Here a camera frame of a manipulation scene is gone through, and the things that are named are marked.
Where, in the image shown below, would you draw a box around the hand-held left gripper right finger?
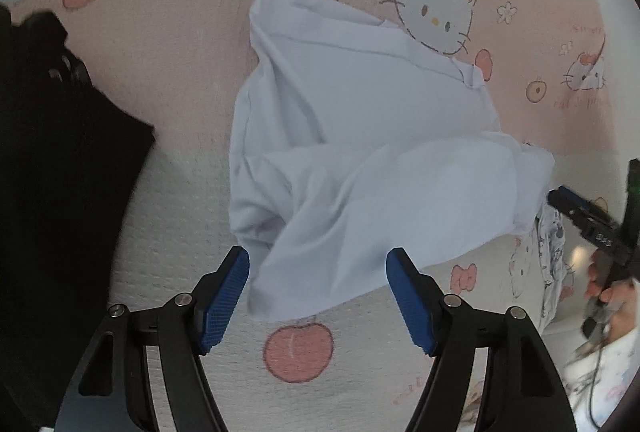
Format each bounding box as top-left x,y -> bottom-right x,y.
386,247 -> 576,432

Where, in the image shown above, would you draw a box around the white printed pajama pants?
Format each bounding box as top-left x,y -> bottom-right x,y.
535,204 -> 568,333

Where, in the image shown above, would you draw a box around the person's right hand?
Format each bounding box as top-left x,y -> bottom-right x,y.
585,257 -> 632,309

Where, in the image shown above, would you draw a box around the black garment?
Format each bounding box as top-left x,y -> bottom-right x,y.
0,7 -> 157,432

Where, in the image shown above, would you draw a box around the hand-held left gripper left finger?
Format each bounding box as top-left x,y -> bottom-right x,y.
52,246 -> 250,432

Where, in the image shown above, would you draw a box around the white shirt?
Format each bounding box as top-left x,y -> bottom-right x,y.
229,0 -> 555,324

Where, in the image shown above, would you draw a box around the person's right forearm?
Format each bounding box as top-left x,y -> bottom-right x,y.
562,297 -> 640,432

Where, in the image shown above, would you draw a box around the pink cartoon printed blanket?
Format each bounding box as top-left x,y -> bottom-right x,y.
0,0 -> 640,432

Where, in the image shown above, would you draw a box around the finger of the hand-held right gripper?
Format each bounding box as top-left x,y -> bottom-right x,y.
547,186 -> 608,233

